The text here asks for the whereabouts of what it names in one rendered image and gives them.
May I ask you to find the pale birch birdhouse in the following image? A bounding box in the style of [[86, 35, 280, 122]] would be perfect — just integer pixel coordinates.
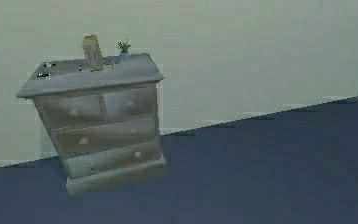
[[81, 34, 105, 73]]

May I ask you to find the grey wooden chest of drawers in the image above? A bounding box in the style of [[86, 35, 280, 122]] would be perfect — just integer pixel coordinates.
[[15, 52, 168, 197]]

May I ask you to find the small green potted plant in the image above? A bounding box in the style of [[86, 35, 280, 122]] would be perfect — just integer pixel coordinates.
[[115, 38, 133, 63]]

